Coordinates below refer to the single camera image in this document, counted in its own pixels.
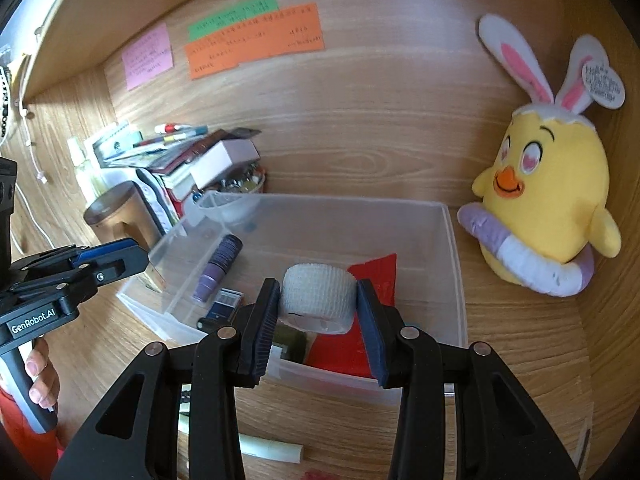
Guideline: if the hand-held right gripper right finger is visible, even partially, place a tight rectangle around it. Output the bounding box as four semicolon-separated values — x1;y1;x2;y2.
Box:
356;278;583;480

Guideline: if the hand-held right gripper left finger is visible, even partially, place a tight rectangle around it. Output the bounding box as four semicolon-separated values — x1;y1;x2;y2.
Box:
50;277;281;480

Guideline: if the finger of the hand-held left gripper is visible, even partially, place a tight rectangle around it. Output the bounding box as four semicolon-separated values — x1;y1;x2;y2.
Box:
14;247;152;307
15;238;142;275

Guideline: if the blue staples box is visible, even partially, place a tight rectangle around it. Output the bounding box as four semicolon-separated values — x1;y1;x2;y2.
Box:
206;287;244;322

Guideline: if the red packet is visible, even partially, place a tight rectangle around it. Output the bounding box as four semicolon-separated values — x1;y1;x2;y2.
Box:
305;253;398;378

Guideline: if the white bandage roll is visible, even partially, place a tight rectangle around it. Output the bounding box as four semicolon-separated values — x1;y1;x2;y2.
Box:
278;262;358;335

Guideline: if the purple spray bottle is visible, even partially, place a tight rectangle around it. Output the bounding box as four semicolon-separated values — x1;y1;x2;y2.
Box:
194;234;244;303

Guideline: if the clear plastic storage box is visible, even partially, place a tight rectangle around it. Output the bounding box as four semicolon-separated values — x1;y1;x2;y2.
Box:
116;191;468;408

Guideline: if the pale green tube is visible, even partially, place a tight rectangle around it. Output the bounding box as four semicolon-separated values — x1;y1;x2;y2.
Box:
239;434;305;463

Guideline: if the person's left hand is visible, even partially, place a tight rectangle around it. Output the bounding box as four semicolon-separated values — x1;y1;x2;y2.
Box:
24;337;61;411

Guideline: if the pale green bottle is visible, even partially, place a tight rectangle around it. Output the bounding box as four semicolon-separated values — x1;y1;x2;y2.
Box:
67;137;108;201

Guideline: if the stack of books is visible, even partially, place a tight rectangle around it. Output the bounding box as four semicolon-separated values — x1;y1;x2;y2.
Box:
92;120;221;233

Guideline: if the person's red clothing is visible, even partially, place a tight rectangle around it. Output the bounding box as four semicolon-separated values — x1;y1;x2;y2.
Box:
0;385;66;480

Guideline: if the white bowl of beads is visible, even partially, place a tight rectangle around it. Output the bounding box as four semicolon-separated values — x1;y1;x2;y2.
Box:
192;165;267;226

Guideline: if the white cardboard box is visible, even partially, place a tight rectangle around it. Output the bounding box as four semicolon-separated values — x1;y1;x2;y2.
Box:
189;139;261;188

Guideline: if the pink paper note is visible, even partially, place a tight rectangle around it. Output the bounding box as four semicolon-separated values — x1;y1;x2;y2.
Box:
122;22;175;92

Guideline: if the yellow chick plush toy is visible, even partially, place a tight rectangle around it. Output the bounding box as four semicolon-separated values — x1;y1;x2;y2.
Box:
457;14;627;298

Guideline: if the orange paper note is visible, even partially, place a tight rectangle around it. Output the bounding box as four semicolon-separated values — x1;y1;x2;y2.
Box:
183;2;326;81

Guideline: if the green paper note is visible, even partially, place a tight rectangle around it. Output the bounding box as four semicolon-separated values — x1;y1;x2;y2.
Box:
187;0;280;42

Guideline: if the white cable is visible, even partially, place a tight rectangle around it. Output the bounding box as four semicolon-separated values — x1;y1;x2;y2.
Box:
12;35;51;261

